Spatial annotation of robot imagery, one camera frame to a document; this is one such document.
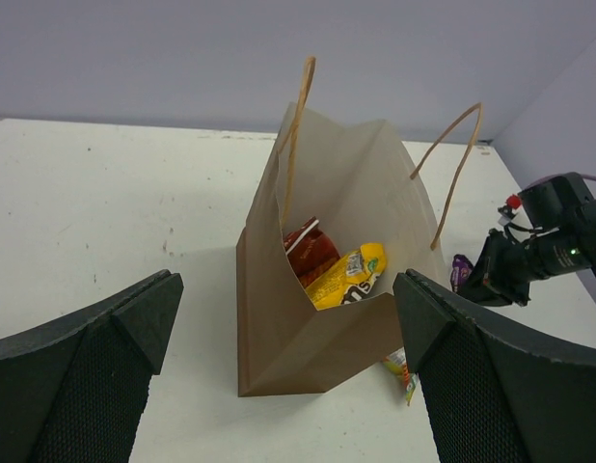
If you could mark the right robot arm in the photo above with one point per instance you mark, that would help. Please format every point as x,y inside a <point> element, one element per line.
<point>549,230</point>

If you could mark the yellow M&M's packet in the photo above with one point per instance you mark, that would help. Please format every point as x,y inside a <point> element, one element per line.
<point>351,279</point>

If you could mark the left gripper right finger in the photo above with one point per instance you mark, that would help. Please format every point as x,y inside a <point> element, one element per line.
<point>495,390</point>

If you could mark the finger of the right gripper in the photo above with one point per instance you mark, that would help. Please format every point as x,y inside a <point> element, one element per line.
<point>486,284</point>

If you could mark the brown paper bag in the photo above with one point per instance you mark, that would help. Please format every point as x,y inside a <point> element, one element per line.
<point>338,213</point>

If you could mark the orange Reese's packet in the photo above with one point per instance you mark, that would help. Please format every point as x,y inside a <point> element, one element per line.
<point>396,363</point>

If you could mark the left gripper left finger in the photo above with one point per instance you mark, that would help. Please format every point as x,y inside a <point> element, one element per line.
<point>75,388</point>

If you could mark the red Doritos chip bag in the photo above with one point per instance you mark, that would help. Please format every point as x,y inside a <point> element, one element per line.
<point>310,252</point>

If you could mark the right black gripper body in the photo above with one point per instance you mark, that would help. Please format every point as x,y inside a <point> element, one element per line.
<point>508,270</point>

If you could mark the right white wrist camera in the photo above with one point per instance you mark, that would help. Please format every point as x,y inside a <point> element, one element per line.
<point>508,211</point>

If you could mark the brown M&M's packet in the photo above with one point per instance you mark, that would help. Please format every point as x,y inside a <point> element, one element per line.
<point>461,270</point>

